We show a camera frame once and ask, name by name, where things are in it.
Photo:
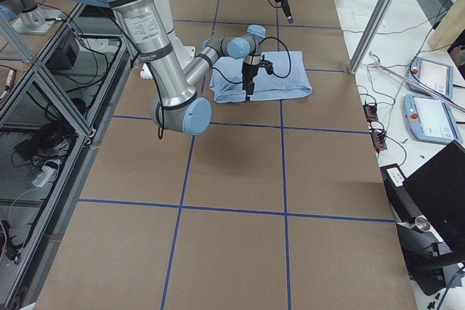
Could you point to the light blue t-shirt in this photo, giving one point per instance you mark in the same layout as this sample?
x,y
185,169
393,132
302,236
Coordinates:
x,y
289,81

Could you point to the black laptop monitor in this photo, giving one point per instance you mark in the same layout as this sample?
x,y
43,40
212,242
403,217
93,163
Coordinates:
x,y
430,207

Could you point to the small orange electronics board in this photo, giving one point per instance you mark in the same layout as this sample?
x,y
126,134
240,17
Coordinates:
x,y
370,112

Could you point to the far teach pendant tablet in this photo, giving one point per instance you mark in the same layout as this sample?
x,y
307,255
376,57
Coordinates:
x,y
432,74

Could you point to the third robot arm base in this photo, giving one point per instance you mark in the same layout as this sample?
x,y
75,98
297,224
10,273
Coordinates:
x,y
27,17

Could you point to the grey aluminium frame post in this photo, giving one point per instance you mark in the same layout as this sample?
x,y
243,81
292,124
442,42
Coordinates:
x,y
368,35

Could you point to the near teach pendant tablet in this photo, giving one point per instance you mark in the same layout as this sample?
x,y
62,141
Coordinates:
x,y
430,120

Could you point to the black mount camera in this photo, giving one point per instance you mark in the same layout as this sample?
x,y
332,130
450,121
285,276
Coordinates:
x,y
267,65

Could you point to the white power strip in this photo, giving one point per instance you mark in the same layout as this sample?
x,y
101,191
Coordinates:
x,y
46,175

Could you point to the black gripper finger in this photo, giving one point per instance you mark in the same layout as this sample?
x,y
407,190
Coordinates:
x,y
287,11
248,87

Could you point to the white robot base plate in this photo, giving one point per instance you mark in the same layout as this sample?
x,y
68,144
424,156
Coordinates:
x,y
173,63

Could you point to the teach pendant tablet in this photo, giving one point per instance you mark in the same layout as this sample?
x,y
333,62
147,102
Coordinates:
x,y
430,120
432,74

